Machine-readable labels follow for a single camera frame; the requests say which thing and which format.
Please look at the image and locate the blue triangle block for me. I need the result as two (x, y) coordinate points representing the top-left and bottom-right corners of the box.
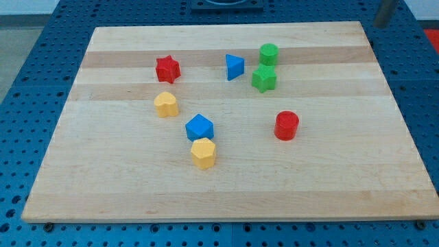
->
(225, 54), (245, 81)

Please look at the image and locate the green star block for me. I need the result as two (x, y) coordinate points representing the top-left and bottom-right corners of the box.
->
(252, 64), (277, 93)

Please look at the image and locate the red star block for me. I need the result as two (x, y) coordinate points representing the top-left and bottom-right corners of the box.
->
(156, 56), (181, 84)

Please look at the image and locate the blue cube block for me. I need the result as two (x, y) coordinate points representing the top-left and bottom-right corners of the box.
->
(185, 114), (214, 141)

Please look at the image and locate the yellow hexagon block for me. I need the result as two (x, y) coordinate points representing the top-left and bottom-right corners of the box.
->
(191, 138), (216, 170)

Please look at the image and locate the wooden board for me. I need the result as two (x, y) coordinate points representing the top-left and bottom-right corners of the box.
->
(21, 21), (438, 223)

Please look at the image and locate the yellow heart block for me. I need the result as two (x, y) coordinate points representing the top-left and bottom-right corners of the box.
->
(154, 91), (179, 118)

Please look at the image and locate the red cylinder block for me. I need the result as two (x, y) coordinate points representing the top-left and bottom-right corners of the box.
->
(274, 110), (300, 141)

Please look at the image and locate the green cylinder block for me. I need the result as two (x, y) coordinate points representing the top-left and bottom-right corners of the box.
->
(259, 43), (279, 66)

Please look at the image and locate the grey metal pole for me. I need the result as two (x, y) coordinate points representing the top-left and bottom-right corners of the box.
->
(372, 0), (399, 29)

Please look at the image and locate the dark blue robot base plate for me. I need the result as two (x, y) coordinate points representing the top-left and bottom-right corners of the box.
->
(189, 0), (264, 12)

